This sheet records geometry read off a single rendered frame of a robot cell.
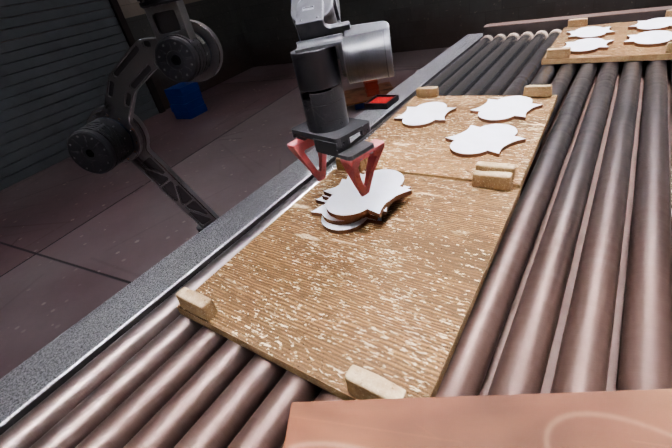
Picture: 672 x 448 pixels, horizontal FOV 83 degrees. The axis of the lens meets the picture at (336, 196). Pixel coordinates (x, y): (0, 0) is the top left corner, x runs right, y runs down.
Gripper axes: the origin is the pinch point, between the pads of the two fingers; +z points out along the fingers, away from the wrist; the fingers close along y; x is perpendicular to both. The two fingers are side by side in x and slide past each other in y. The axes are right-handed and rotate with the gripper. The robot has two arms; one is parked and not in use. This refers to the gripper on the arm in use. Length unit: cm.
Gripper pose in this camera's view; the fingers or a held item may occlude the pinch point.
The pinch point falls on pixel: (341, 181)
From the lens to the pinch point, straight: 57.9
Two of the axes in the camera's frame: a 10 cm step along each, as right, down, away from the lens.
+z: 2.0, 8.5, 4.9
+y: -6.7, -2.5, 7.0
